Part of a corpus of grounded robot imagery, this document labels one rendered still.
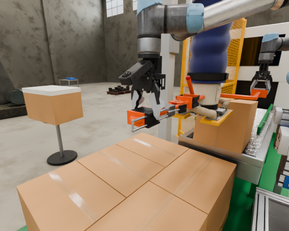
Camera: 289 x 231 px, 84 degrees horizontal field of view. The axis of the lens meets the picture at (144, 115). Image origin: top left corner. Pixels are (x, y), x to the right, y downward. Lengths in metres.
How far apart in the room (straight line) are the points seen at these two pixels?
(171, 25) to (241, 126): 1.09
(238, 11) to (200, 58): 0.36
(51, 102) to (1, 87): 4.08
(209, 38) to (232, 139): 0.83
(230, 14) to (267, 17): 9.99
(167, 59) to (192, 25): 1.92
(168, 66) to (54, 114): 1.60
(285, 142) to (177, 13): 0.68
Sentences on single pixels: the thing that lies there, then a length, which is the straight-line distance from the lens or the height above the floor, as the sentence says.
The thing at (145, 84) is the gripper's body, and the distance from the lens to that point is 0.53.
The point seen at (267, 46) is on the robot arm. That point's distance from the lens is 1.27.
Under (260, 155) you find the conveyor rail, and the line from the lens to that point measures 1.61.
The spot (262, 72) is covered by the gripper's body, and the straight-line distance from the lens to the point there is 1.27.
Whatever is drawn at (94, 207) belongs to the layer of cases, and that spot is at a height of 0.54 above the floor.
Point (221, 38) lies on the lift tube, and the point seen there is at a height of 1.41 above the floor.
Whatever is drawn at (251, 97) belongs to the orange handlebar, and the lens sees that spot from 1.07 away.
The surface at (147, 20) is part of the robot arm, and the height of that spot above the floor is 1.39.
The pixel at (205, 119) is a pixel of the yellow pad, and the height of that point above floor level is 0.99.
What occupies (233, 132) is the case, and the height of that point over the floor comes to 0.77.
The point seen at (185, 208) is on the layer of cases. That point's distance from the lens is 1.02.
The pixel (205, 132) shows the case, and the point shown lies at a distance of 1.53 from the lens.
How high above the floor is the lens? 1.26
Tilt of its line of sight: 16 degrees down
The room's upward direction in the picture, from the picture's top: straight up
